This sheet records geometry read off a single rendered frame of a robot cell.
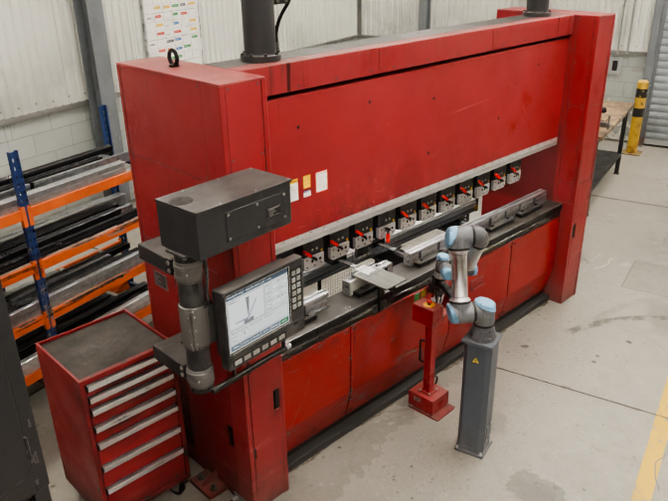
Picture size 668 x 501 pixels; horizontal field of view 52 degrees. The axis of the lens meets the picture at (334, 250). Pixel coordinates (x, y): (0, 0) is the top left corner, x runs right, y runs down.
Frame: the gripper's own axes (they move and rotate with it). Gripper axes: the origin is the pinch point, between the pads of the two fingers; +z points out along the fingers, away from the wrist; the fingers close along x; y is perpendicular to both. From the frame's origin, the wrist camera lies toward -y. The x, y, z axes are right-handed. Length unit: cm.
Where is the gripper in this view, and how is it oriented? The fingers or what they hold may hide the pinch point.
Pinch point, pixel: (438, 305)
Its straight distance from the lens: 436.3
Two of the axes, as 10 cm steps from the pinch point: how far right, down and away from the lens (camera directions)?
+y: -7.2, -3.6, 6.0
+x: -7.0, 3.1, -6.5
